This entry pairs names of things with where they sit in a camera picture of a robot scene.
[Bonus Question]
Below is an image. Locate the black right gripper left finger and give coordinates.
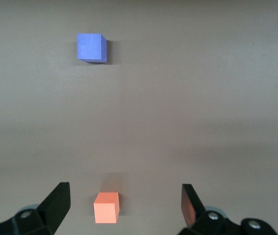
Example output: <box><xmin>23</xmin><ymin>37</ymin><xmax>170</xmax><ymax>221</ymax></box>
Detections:
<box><xmin>0</xmin><ymin>182</ymin><xmax>71</xmax><ymax>235</ymax></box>

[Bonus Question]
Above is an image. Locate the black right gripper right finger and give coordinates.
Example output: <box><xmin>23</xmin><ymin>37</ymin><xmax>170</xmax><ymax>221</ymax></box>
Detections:
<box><xmin>177</xmin><ymin>184</ymin><xmax>278</xmax><ymax>235</ymax></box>

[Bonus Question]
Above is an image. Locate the orange foam block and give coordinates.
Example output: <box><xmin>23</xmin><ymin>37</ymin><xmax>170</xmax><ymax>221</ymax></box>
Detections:
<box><xmin>93</xmin><ymin>191</ymin><xmax>120</xmax><ymax>224</ymax></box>

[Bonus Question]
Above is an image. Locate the purple foam block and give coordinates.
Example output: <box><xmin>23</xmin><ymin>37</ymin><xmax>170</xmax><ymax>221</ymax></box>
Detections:
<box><xmin>76</xmin><ymin>33</ymin><xmax>108</xmax><ymax>64</ymax></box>

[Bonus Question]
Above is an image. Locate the brown table cover mat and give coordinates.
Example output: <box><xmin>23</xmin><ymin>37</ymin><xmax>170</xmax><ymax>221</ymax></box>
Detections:
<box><xmin>0</xmin><ymin>0</ymin><xmax>278</xmax><ymax>235</ymax></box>

